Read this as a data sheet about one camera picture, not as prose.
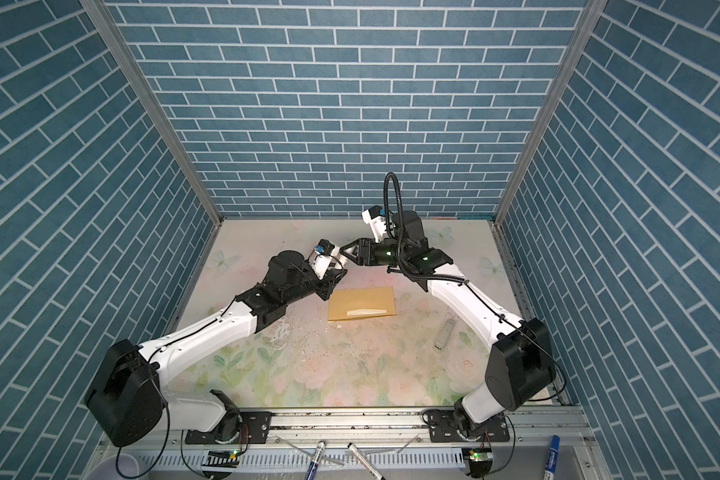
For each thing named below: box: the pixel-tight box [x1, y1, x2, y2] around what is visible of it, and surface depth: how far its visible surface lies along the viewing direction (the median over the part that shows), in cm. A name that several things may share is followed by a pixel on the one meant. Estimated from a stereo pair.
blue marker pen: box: [304, 441, 326, 480], surface depth 69 cm
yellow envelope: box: [328, 286, 397, 321], surface depth 98 cm
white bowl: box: [86, 454, 139, 480], surface depth 65 cm
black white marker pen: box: [347, 442, 386, 480], surface depth 70 cm
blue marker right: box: [543, 435, 561, 480], surface depth 70 cm
